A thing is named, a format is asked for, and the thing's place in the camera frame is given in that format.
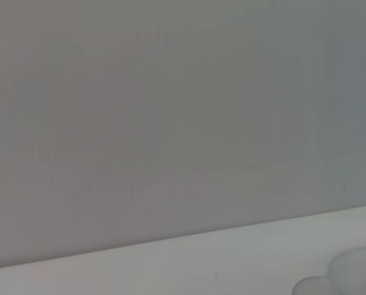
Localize clear plastic measuring cup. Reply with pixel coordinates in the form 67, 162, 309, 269
291, 245, 366, 295

